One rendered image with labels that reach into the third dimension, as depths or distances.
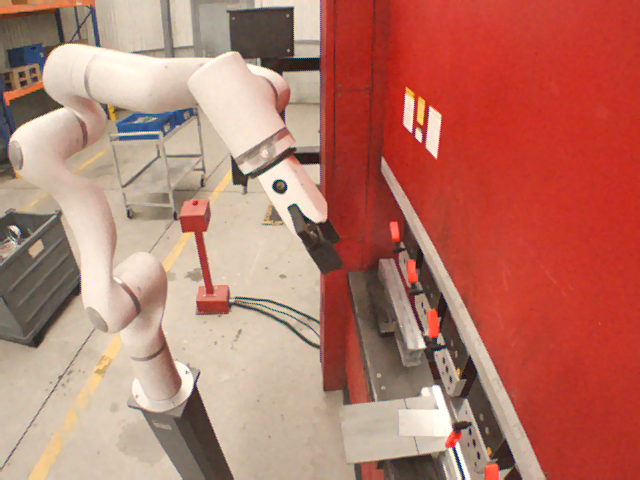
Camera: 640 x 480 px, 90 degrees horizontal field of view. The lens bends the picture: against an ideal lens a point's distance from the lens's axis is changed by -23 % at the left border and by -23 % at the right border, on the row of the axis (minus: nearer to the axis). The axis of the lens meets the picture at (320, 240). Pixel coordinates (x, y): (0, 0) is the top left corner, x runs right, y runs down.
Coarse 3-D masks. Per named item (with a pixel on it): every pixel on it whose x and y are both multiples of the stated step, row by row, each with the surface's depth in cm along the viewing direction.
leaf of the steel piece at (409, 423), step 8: (400, 416) 100; (408, 416) 100; (416, 416) 100; (424, 416) 100; (400, 424) 98; (408, 424) 98; (416, 424) 98; (424, 424) 97; (400, 432) 96; (408, 432) 96; (416, 432) 95; (424, 432) 95; (432, 432) 95
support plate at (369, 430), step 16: (400, 400) 105; (416, 400) 104; (352, 416) 101; (368, 416) 101; (384, 416) 100; (352, 432) 96; (368, 432) 96; (384, 432) 96; (352, 448) 92; (368, 448) 92; (384, 448) 92; (400, 448) 92; (432, 448) 91
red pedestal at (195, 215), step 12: (192, 204) 244; (204, 204) 243; (180, 216) 232; (192, 216) 233; (204, 216) 234; (192, 228) 237; (204, 228) 238; (204, 240) 256; (204, 252) 256; (204, 264) 261; (204, 276) 266; (204, 288) 281; (216, 288) 280; (228, 288) 284; (204, 300) 270; (216, 300) 271; (228, 300) 280; (204, 312) 276; (216, 312) 276; (228, 312) 277
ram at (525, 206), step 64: (448, 0) 72; (512, 0) 50; (576, 0) 37; (448, 64) 77; (512, 64) 53; (576, 64) 39; (384, 128) 140; (448, 128) 82; (512, 128) 56; (576, 128) 41; (448, 192) 85; (512, 192) 58; (576, 192) 42; (448, 256) 87; (512, 256) 59; (576, 256) 43; (512, 320) 59; (576, 320) 43; (512, 384) 58; (576, 384) 42; (512, 448) 56; (576, 448) 40
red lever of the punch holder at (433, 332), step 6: (432, 312) 90; (432, 318) 89; (432, 324) 89; (432, 330) 89; (438, 330) 89; (432, 336) 88; (432, 342) 88; (432, 348) 87; (438, 348) 87; (444, 348) 88
